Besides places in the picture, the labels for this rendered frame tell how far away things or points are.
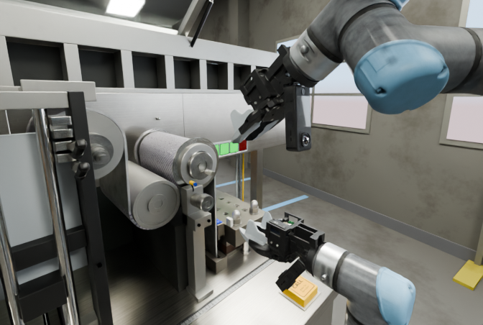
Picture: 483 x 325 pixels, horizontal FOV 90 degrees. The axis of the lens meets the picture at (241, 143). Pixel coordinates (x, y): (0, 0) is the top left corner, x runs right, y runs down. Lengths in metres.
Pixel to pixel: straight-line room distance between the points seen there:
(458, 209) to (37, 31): 3.02
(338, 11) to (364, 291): 0.42
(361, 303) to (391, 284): 0.06
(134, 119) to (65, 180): 0.50
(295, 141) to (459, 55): 0.22
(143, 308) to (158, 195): 0.30
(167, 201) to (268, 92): 0.38
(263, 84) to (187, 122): 0.62
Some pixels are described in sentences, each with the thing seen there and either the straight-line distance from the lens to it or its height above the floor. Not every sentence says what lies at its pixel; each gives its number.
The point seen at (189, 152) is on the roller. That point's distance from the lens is 0.63.
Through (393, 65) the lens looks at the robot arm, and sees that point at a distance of 0.28.
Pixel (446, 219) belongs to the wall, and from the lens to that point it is 3.00.
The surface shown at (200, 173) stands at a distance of 0.65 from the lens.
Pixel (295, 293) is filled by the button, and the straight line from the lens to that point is 0.76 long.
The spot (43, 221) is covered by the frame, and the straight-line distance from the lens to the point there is 0.47.
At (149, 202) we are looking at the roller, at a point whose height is 1.19.
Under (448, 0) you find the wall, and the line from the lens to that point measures 2.95.
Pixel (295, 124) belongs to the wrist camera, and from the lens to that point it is 0.41.
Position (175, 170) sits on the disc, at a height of 1.25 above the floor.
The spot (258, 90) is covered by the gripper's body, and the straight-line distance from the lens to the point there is 0.45.
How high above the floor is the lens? 1.44
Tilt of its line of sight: 12 degrees down
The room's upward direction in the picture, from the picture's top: straight up
